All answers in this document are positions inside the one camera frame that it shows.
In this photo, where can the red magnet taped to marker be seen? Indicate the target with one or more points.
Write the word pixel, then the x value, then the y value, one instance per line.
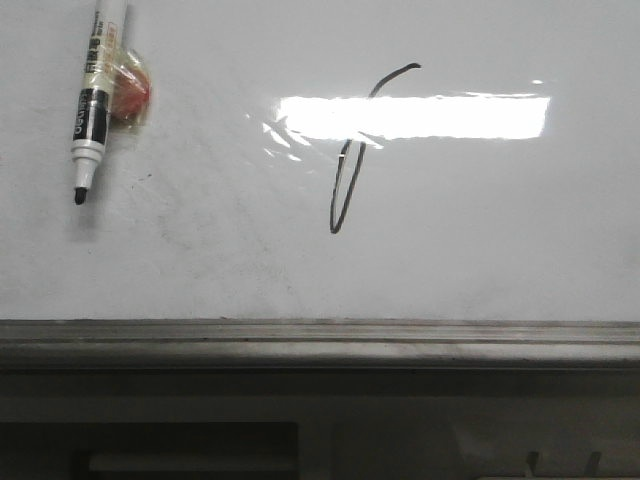
pixel 132 89

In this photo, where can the black and white marker pen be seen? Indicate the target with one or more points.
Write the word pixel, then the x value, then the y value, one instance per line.
pixel 96 95

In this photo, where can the white whiteboard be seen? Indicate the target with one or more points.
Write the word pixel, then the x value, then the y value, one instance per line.
pixel 330 159

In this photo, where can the grey aluminium whiteboard frame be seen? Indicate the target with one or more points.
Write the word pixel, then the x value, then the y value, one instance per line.
pixel 212 344

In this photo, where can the grey table frame below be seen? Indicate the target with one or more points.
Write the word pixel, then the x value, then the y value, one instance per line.
pixel 321 425

